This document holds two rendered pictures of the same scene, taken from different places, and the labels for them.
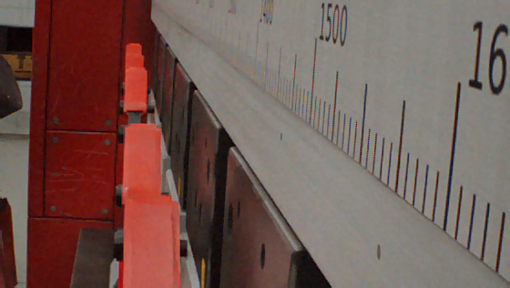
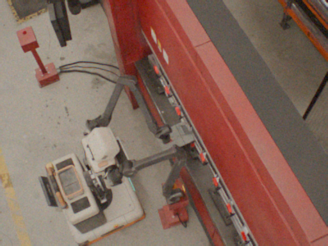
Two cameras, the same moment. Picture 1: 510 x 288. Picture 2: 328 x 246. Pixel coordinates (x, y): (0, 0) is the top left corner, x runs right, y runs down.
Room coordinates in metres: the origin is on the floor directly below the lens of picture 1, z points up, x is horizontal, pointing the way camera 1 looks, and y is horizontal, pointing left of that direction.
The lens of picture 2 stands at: (-0.44, 0.52, 4.18)
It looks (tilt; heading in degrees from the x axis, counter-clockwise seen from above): 61 degrees down; 352
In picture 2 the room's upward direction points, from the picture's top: 9 degrees counter-clockwise
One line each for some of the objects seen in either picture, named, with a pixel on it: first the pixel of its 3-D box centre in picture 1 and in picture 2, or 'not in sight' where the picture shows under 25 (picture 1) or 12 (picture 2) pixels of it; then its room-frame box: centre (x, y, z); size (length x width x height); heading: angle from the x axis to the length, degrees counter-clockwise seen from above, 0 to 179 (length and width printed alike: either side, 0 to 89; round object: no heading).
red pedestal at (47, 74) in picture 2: not in sight; (36, 57); (2.37, 1.24, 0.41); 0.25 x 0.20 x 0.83; 98
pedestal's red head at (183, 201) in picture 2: not in sight; (174, 193); (0.50, 0.30, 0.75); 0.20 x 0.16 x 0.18; 1
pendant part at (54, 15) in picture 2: not in sight; (59, 12); (2.00, 0.81, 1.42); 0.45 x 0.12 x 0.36; 178
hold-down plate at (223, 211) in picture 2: not in sight; (220, 205); (0.27, 0.01, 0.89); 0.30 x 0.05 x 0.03; 8
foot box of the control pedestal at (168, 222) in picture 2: not in sight; (173, 214); (0.49, 0.33, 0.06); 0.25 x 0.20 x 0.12; 91
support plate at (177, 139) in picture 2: not in sight; (174, 137); (0.85, 0.19, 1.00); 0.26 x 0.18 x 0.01; 98
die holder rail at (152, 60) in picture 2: not in sight; (163, 79); (1.42, 0.12, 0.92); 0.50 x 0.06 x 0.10; 8
